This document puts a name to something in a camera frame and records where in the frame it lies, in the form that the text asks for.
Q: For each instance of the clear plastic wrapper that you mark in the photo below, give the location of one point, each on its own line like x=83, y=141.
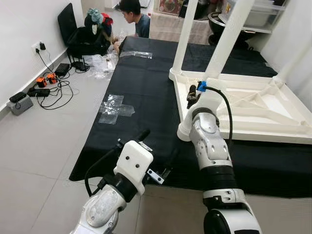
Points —
x=102, y=66

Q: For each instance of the grey flat box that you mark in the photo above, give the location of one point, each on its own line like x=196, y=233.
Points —
x=20, y=106

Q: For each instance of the beige striped cloth cover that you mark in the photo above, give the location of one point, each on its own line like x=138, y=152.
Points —
x=165, y=29

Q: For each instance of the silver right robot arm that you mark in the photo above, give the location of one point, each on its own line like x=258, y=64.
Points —
x=212, y=146

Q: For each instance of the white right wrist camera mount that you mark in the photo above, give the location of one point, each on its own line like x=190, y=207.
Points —
x=209, y=100

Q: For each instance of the black power adapter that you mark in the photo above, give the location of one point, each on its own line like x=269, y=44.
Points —
x=62, y=68

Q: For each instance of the black lumpy bag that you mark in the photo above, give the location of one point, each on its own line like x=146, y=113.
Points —
x=207, y=7

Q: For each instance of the small black flat device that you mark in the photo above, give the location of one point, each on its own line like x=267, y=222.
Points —
x=17, y=96

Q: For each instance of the black power strip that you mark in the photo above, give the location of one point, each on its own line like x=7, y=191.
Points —
x=38, y=91

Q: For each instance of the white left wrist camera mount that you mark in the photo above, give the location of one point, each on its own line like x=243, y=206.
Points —
x=134, y=163

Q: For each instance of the wall socket with black plug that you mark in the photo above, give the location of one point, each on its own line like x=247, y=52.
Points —
x=40, y=47

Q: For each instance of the black fabric bag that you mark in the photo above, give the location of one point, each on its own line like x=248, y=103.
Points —
x=68, y=29

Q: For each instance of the white plastic table leg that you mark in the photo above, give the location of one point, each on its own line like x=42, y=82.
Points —
x=184, y=34
x=229, y=34
x=297, y=58

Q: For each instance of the teal cloth bundle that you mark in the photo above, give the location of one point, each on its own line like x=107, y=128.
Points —
x=94, y=15

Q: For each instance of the orange black battery pack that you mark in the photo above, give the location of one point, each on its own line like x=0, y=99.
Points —
x=51, y=78
x=41, y=82

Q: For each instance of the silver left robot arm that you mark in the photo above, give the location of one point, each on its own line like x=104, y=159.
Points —
x=105, y=209

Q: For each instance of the dark-haired person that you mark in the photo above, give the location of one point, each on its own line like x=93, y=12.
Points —
x=139, y=22

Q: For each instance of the red cloth bundle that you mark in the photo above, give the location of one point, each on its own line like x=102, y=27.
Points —
x=107, y=19

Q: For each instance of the black round basin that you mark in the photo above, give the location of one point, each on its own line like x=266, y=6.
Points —
x=219, y=31

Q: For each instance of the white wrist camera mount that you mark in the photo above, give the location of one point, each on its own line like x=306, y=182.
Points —
x=209, y=100
x=134, y=163

